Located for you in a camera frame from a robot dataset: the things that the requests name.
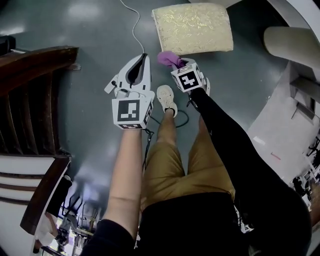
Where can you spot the white curved counter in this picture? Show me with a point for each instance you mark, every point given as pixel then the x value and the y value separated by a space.
pixel 295 15

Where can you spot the white power strip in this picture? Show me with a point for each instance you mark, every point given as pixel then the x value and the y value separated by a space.
pixel 110 86

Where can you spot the person's black shirt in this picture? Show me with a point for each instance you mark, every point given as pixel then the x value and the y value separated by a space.
pixel 190 225

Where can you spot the grey step shelf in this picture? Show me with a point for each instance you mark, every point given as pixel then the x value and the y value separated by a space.
pixel 302 100

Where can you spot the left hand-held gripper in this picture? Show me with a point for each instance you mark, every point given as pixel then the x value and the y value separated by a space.
pixel 127 112

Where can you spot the person's right forearm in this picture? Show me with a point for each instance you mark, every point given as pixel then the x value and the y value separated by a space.
pixel 220 130

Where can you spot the person's left leg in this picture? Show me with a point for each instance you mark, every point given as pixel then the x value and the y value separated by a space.
pixel 167 130

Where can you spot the person's left forearm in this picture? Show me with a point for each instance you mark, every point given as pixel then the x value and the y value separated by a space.
pixel 127 170

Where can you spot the person's leg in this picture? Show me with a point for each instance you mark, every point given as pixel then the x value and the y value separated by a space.
pixel 167 130
pixel 203 130

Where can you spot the person's left white shoe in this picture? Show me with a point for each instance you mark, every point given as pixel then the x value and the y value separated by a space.
pixel 166 98

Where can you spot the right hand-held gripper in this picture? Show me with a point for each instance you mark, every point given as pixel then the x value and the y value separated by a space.
pixel 187 80

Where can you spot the white brown striped bed base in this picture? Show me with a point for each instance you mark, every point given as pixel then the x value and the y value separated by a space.
pixel 20 167

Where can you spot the person's right leg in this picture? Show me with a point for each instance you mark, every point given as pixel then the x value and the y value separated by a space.
pixel 203 130

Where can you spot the brown wooden slatted frame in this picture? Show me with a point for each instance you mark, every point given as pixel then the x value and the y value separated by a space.
pixel 30 75

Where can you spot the cream upholstered footstool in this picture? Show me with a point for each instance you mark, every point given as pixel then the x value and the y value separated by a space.
pixel 192 27

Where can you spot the black bin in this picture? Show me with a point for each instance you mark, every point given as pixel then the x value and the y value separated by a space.
pixel 7 45

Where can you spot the purple cloth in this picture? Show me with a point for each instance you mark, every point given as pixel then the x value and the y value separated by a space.
pixel 168 58

